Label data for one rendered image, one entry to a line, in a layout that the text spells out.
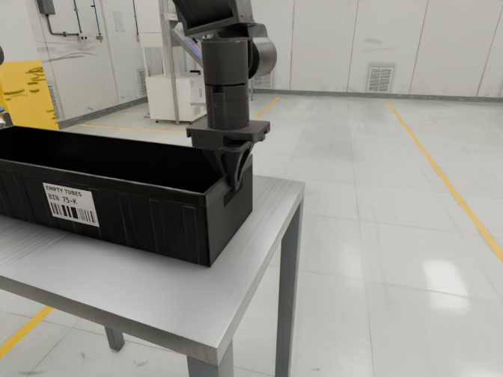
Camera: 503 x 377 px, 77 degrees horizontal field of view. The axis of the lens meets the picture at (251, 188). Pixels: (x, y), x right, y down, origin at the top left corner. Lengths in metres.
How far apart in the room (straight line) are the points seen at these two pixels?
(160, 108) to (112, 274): 4.34
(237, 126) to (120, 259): 0.25
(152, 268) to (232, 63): 0.29
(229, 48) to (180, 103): 4.20
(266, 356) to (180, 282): 0.95
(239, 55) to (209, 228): 0.22
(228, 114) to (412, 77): 6.96
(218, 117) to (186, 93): 4.12
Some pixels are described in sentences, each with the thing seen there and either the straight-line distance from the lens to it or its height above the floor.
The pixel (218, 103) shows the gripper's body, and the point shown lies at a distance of 0.41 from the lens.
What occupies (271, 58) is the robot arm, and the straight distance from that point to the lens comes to 0.49.
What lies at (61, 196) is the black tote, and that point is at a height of 0.87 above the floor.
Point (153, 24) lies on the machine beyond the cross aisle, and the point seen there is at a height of 1.26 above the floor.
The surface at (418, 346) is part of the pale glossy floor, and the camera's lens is 1.53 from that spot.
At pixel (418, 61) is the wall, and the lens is 7.30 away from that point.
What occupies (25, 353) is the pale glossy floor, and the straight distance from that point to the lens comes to 1.62.
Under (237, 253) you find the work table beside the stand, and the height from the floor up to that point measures 0.80.
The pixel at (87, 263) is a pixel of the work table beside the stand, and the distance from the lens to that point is 0.51.
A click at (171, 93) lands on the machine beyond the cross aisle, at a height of 0.42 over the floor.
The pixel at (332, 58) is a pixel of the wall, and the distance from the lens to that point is 7.15.
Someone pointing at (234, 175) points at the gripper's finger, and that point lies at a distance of 0.44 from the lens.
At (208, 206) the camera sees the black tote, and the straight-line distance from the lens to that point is 0.41.
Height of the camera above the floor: 1.09
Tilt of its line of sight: 25 degrees down
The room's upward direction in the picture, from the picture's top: straight up
